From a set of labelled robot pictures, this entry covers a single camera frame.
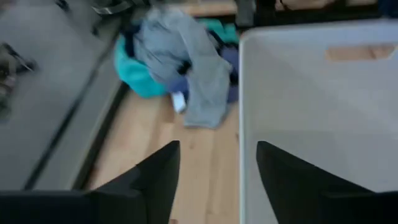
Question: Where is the dark navy garment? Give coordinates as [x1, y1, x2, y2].
[119, 21, 142, 58]

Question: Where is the grey garment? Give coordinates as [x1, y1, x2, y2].
[132, 6, 233, 129]

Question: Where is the white plastic laundry basket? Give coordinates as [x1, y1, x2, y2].
[238, 18, 398, 224]

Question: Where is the teal garment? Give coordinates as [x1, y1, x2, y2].
[113, 17, 240, 100]

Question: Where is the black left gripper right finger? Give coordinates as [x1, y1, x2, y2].
[256, 141, 374, 224]

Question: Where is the purple sock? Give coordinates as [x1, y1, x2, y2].
[221, 45, 240, 104]

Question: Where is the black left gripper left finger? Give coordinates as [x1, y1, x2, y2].
[86, 140, 182, 224]

